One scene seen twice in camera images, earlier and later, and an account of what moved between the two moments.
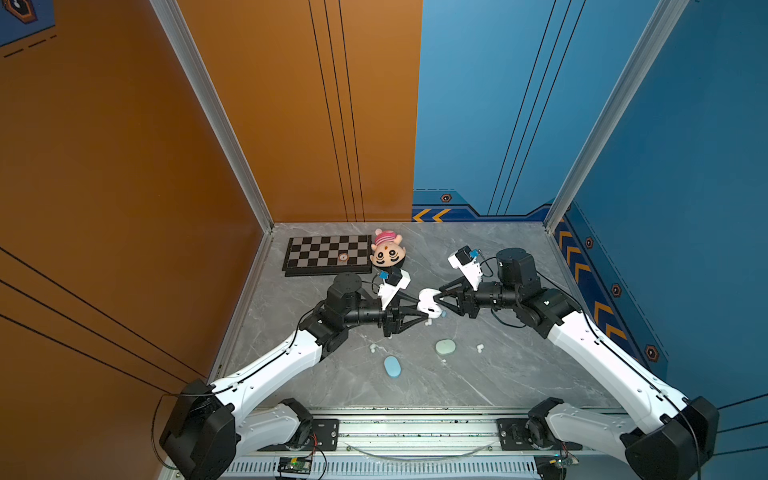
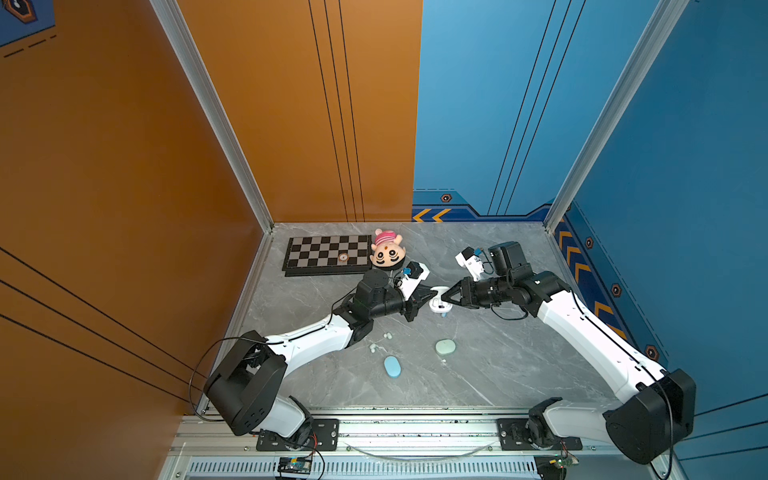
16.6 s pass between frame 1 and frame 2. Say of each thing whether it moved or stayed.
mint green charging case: stayed
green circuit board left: stayed
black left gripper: moved
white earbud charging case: moved
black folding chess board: stayed
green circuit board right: stayed
